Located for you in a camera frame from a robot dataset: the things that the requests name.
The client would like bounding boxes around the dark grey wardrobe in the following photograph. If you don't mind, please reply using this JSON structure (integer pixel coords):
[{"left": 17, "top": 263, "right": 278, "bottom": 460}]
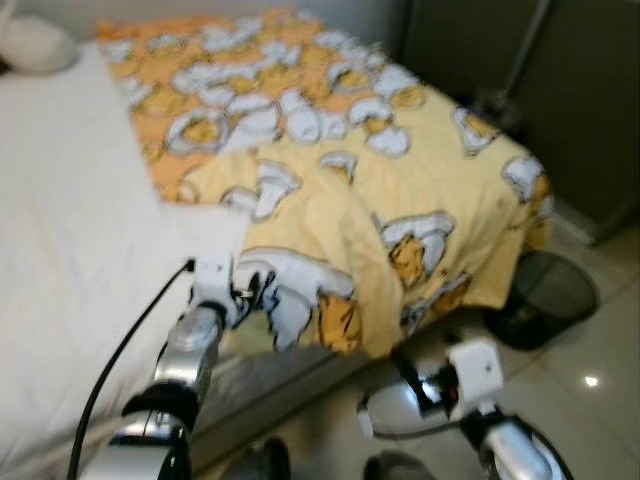
[{"left": 398, "top": 0, "right": 640, "bottom": 247}]

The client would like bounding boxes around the dark grey robot left leg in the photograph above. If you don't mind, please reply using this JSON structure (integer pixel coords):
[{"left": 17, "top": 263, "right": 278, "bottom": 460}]
[{"left": 224, "top": 436, "right": 292, "bottom": 480}]

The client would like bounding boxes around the black stand with silver pole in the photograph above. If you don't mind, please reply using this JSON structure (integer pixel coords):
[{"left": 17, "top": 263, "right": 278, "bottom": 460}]
[{"left": 474, "top": 0, "right": 554, "bottom": 138}]

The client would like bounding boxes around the white bed mattress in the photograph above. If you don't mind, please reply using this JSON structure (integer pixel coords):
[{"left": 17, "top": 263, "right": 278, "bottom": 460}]
[{"left": 0, "top": 40, "right": 401, "bottom": 473}]

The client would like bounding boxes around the black mesh wastebasket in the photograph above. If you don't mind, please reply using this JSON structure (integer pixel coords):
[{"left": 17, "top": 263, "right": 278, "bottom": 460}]
[{"left": 484, "top": 249, "right": 602, "bottom": 352}]

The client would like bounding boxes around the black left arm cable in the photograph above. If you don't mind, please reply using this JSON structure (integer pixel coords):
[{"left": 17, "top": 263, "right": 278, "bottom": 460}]
[{"left": 67, "top": 258, "right": 197, "bottom": 480}]

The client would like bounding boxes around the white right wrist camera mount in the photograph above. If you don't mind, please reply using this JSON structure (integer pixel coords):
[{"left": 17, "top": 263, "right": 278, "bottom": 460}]
[{"left": 444, "top": 337, "right": 504, "bottom": 413}]

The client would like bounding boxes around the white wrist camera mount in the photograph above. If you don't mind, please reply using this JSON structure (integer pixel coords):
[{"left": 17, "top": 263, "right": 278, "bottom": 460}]
[
  {"left": 444, "top": 337, "right": 504, "bottom": 413},
  {"left": 189, "top": 254, "right": 242, "bottom": 313}
]

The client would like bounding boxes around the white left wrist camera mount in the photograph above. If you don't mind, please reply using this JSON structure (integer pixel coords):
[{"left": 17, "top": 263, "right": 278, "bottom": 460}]
[{"left": 189, "top": 254, "right": 242, "bottom": 313}]

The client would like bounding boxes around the yellow cartoon egg duvet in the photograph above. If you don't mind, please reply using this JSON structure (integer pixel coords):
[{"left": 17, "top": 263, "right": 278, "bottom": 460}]
[{"left": 95, "top": 8, "right": 554, "bottom": 360}]

